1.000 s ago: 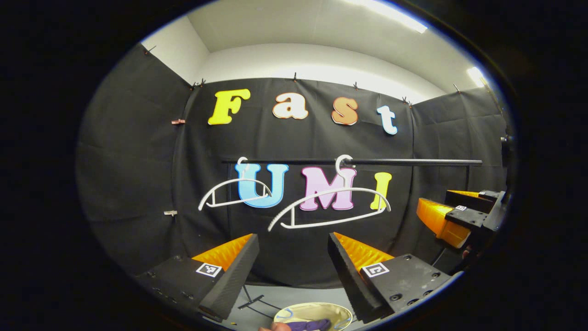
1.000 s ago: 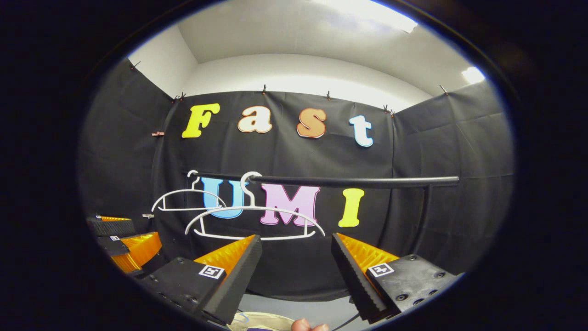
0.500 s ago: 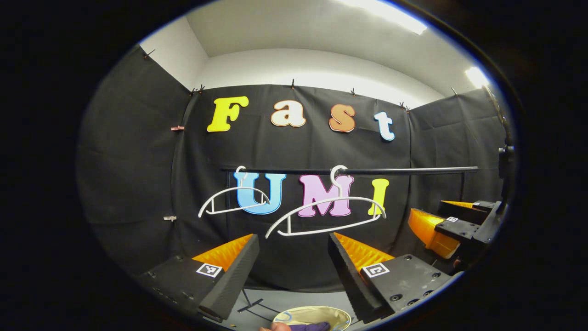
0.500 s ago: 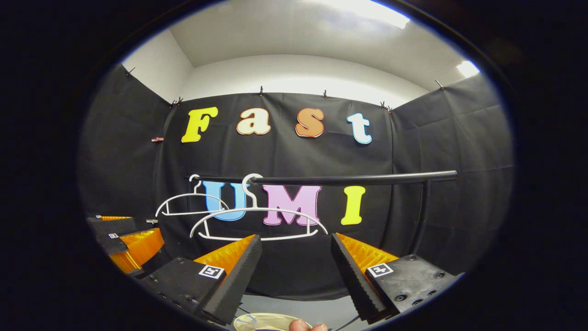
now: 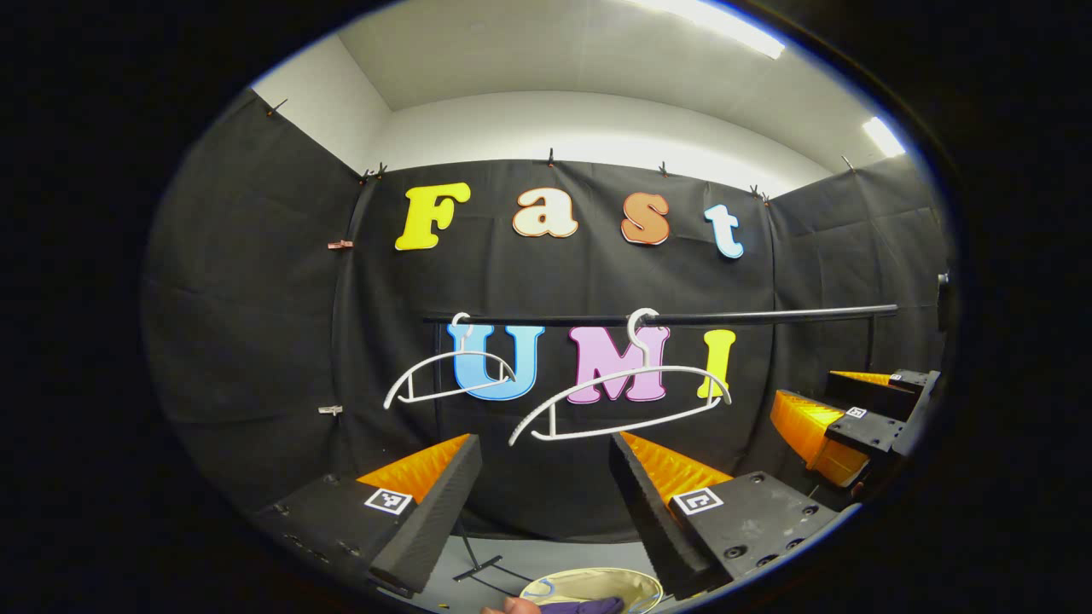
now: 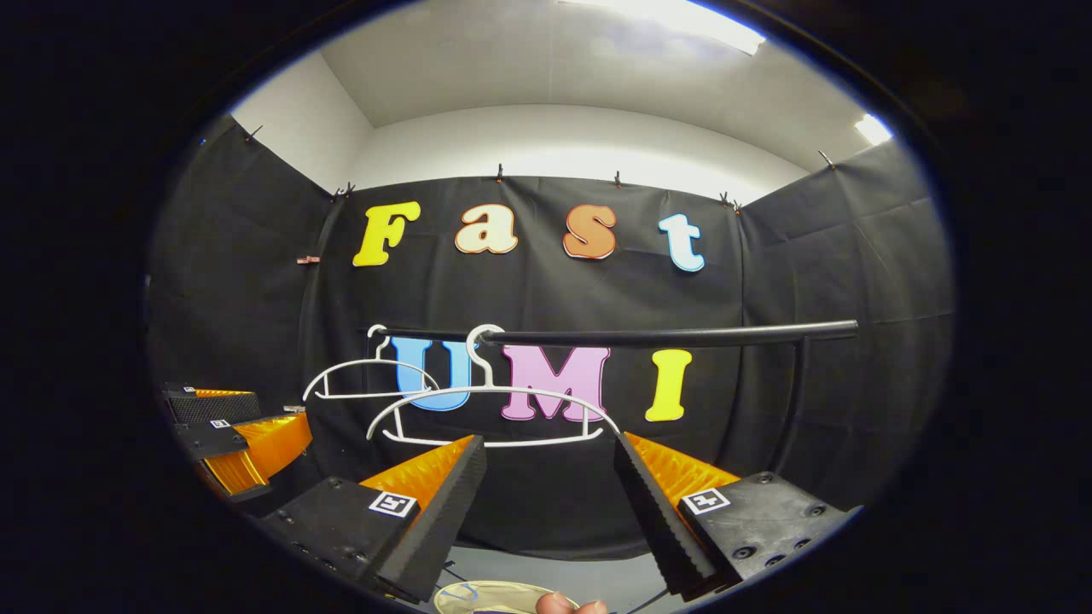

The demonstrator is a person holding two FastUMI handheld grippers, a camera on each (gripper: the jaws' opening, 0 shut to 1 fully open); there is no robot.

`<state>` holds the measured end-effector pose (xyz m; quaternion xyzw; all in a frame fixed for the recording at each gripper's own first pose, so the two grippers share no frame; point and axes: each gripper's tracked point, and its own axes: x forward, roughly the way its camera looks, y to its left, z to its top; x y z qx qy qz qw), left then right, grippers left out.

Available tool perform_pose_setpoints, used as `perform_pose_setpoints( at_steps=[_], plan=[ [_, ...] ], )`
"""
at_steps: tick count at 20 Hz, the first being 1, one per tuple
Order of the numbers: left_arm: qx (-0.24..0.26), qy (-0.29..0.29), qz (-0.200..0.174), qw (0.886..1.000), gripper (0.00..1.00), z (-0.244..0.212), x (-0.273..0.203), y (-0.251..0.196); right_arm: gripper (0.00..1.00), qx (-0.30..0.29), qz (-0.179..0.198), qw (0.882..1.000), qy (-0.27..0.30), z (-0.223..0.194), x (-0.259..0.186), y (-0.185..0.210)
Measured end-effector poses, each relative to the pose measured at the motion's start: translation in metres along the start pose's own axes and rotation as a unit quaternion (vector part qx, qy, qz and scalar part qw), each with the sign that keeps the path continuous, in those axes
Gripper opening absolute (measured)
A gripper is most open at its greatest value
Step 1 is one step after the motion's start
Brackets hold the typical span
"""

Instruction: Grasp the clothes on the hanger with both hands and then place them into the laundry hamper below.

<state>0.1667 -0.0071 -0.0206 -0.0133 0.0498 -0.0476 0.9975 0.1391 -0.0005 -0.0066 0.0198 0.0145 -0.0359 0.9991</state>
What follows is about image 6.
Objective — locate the yellow laundry hamper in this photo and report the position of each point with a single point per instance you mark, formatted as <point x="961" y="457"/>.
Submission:
<point x="486" y="599"/>

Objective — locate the row of black clips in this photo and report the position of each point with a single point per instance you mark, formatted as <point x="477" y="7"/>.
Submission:
<point x="500" y="174"/>

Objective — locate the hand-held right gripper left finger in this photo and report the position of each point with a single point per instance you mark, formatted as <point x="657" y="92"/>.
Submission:
<point x="444" y="520"/>

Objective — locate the black backdrop cloth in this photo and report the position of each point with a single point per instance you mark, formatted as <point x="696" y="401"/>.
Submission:
<point x="256" y="324"/>

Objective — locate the small ceiling light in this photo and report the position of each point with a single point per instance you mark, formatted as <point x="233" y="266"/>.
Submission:
<point x="874" y="130"/>

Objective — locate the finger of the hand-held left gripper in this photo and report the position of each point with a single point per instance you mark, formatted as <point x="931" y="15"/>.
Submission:
<point x="213" y="409"/>
<point x="213" y="439"/>

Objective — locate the white plastic hanger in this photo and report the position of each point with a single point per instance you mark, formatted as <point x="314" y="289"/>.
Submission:
<point x="341" y="367"/>
<point x="503" y="391"/>

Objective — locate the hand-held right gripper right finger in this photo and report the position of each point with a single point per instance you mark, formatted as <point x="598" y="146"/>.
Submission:
<point x="657" y="520"/>

